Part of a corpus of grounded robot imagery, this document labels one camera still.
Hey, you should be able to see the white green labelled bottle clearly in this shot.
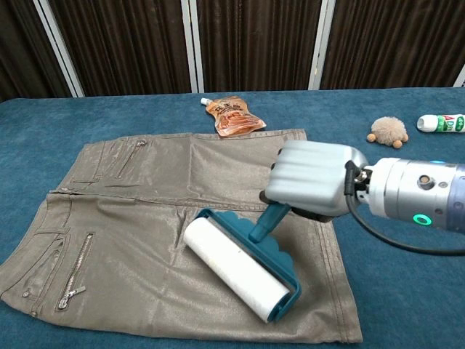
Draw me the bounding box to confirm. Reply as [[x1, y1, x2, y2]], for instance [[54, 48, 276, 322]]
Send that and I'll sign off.
[[416, 113, 465, 135]]

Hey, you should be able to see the brown zippered skirt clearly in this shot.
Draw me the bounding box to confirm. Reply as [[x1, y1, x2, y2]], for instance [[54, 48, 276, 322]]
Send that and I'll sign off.
[[0, 128, 365, 345]]

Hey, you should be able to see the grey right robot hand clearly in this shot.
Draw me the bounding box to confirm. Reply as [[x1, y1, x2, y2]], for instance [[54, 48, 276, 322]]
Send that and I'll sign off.
[[259, 140, 372, 222]]

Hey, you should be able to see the blue table cloth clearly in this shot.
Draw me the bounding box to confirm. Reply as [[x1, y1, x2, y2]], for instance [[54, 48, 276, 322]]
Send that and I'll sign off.
[[0, 85, 465, 349]]

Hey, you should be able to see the beige fluffy plush toy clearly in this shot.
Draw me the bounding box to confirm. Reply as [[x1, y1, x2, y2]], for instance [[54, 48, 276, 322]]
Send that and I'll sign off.
[[366, 116, 410, 148]]

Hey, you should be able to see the orange spouted refill pouch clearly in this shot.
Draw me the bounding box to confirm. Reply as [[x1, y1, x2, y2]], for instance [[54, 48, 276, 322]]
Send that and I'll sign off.
[[200, 95, 267, 138]]

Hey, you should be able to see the dark folding screen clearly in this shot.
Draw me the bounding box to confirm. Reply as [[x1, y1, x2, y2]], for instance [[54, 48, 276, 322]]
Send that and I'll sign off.
[[0, 0, 465, 104]]

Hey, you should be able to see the teal lint roller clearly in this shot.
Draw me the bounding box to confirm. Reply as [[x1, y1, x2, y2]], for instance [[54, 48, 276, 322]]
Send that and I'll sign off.
[[182, 202, 303, 324]]

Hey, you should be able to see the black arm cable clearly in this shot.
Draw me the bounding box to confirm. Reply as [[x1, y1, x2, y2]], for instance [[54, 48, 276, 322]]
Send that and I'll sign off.
[[342, 159, 465, 256]]

